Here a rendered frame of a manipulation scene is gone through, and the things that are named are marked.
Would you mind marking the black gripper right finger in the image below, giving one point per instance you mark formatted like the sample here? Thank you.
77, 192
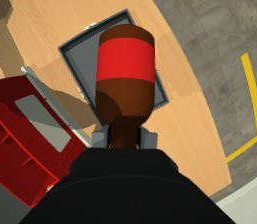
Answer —
146, 139

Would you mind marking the grey rectangular tray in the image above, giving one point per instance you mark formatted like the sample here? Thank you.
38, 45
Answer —
80, 56

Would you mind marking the dark brown bottle with red label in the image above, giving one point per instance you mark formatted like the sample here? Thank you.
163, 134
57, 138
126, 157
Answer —
125, 82

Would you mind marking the red divided crate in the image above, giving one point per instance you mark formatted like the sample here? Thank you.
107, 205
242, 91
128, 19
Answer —
43, 136

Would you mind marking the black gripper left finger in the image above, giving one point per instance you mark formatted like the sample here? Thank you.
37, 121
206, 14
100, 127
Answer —
101, 138

